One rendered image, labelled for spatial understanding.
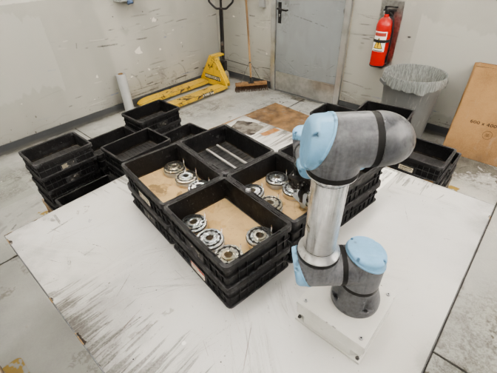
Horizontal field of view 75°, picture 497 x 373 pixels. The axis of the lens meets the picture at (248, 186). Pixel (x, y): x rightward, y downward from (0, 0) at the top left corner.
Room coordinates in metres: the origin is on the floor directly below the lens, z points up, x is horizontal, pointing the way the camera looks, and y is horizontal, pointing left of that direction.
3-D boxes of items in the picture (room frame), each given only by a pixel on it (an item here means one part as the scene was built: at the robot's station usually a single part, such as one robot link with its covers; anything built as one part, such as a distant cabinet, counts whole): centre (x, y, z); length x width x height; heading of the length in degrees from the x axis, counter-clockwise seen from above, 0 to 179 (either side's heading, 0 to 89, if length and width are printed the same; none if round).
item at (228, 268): (0.88, 0.09, 0.92); 0.40 x 0.30 x 0.02; 39
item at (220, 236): (0.84, 0.15, 0.86); 0.10 x 0.10 x 0.01
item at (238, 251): (0.75, 0.08, 0.86); 0.10 x 0.10 x 0.01
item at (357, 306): (0.62, -0.33, 0.85); 0.15 x 0.15 x 0.10
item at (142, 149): (2.06, 0.79, 0.37); 0.40 x 0.30 x 0.45; 137
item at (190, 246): (0.88, 0.09, 0.87); 0.40 x 0.30 x 0.11; 39
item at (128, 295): (1.10, -0.03, 0.35); 1.60 x 1.60 x 0.70; 47
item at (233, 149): (1.38, 0.11, 0.87); 0.40 x 0.30 x 0.11; 39
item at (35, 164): (2.04, 1.36, 0.37); 0.40 x 0.30 x 0.45; 137
